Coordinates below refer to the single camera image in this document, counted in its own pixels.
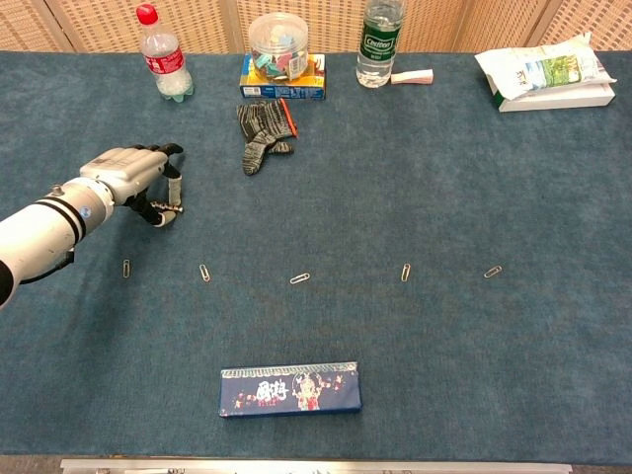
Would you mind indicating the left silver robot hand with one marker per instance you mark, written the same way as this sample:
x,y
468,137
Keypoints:
x,y
123,168

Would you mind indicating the flat white box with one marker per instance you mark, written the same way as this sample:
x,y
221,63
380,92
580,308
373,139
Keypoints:
x,y
558,102

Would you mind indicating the green label water bottle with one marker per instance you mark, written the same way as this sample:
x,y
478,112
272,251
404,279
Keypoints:
x,y
377,49

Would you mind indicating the red label plastic bottle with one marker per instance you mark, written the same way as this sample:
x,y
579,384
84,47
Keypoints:
x,y
165,64

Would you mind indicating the dark blue printed pencil box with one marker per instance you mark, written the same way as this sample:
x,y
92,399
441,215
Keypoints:
x,y
291,392

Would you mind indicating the yellow and blue cardboard box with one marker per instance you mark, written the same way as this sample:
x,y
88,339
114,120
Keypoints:
x,y
281,91

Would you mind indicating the silver paper clip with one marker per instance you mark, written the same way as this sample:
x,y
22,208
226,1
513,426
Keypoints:
x,y
205,273
300,278
406,272
493,272
127,268

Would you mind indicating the beige woven folding screen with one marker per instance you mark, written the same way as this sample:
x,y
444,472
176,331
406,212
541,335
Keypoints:
x,y
99,24

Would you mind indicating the pink paper pack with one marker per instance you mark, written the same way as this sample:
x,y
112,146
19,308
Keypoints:
x,y
412,77

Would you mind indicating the gray knit work glove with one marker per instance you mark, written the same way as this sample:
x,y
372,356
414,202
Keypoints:
x,y
261,123

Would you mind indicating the clear jar of coloured clips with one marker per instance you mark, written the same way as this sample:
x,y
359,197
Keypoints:
x,y
279,49

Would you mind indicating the aluminium table edge rail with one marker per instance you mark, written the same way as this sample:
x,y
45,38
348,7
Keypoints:
x,y
316,466

